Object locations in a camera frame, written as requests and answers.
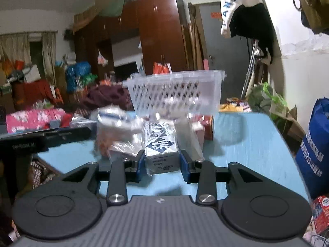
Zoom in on white blue patterned box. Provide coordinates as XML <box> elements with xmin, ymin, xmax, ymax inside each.
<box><xmin>143</xmin><ymin>121</ymin><xmax>180</xmax><ymax>176</ymax></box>

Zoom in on red cigarette box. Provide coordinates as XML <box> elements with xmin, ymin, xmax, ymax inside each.
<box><xmin>190</xmin><ymin>114</ymin><xmax>214</xmax><ymax>141</ymax></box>

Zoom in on pink floral blanket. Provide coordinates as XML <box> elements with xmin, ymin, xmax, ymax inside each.
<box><xmin>6</xmin><ymin>108</ymin><xmax>66</xmax><ymax>134</ymax></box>

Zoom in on white plastic mesh basket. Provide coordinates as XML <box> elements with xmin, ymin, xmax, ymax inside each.
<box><xmin>123</xmin><ymin>70</ymin><xmax>226</xmax><ymax>116</ymax></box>

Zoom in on maroon clothing heap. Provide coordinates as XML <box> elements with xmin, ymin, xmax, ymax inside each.
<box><xmin>80</xmin><ymin>85</ymin><xmax>133</xmax><ymax>110</ymax></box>

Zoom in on brown paper bag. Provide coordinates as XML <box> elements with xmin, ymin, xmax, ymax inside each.
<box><xmin>277</xmin><ymin>106</ymin><xmax>306</xmax><ymax>143</ymax></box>

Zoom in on green white plastic bag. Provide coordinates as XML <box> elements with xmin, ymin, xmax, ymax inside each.
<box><xmin>247</xmin><ymin>82</ymin><xmax>288</xmax><ymax>118</ymax></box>

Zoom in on blue plastic sacks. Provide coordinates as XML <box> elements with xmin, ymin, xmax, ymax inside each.
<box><xmin>65</xmin><ymin>61</ymin><xmax>91</xmax><ymax>93</ymax></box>

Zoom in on red orange gift bag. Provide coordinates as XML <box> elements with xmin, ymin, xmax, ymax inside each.
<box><xmin>153</xmin><ymin>62</ymin><xmax>172</xmax><ymax>75</ymax></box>

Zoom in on blue non-woven shopping bag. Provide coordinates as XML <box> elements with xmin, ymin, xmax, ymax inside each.
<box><xmin>295</xmin><ymin>98</ymin><xmax>329</xmax><ymax>200</ymax></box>

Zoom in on beige window curtain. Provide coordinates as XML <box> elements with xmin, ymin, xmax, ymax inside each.
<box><xmin>41</xmin><ymin>32</ymin><xmax>56</xmax><ymax>85</ymax></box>

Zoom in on grey metal door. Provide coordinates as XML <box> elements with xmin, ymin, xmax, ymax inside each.
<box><xmin>198</xmin><ymin>3</ymin><xmax>252</xmax><ymax>104</ymax></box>

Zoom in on dark red wooden wardrobe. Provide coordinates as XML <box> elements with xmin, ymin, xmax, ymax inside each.
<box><xmin>74</xmin><ymin>0</ymin><xmax>192</xmax><ymax>80</ymax></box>

